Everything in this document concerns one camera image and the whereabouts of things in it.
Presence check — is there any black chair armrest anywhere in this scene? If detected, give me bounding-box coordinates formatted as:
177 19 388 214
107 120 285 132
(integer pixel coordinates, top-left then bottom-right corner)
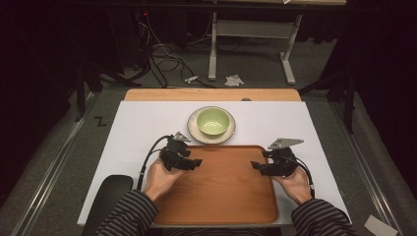
81 174 135 236

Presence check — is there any beige plate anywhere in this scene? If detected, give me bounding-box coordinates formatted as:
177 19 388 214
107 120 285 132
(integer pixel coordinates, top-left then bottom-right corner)
186 105 237 146

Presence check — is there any crumpled white paper scrap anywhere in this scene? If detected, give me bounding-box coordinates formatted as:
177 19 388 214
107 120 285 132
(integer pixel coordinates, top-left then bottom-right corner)
223 74 246 88

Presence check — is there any wooden table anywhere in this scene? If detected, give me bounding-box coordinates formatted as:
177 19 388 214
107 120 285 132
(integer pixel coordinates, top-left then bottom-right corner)
123 88 302 102

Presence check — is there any green bowl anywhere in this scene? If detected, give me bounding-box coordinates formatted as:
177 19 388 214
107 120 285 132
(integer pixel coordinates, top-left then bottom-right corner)
196 107 231 137

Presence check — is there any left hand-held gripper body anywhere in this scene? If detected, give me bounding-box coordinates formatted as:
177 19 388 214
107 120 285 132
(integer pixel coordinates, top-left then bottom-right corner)
159 131 192 172

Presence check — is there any flat white paper sheet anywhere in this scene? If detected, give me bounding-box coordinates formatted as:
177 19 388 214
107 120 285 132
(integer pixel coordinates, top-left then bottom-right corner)
363 213 399 236

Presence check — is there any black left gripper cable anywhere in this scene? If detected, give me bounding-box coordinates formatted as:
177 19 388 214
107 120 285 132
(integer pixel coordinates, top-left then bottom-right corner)
136 134 173 192

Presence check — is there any wooden tray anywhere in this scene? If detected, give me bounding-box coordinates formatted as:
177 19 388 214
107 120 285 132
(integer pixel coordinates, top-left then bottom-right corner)
152 145 280 226

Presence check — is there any person's right hand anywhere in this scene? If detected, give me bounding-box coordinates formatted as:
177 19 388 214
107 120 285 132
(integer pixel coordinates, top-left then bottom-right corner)
270 166 314 207

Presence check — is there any bundle of floor cables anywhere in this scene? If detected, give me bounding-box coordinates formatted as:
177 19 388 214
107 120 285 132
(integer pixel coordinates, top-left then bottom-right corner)
135 12 218 89

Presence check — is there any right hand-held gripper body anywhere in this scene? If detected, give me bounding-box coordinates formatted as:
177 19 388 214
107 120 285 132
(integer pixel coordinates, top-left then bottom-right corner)
267 138 305 178

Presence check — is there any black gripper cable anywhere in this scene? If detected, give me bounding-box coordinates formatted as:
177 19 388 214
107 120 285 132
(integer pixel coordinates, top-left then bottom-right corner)
136 134 173 192
280 154 317 200

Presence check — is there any white desk frame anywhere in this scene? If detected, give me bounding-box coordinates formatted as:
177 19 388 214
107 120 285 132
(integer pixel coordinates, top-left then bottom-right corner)
208 11 305 87

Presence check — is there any white table mat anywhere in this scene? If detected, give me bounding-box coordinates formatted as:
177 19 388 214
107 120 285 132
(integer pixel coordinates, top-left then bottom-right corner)
77 100 351 227

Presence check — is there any black stand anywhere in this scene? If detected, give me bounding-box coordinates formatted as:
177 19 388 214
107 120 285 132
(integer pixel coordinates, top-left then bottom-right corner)
73 61 103 123
297 69 359 135

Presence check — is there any metal floor rail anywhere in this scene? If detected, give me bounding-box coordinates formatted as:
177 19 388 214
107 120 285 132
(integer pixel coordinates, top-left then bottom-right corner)
329 100 405 236
11 91 96 236

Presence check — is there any person's left hand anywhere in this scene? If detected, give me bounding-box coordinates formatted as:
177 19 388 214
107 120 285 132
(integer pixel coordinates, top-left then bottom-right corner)
144 158 185 203

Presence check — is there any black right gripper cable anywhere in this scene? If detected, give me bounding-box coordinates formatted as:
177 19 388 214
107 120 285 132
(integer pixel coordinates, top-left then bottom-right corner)
280 154 317 200

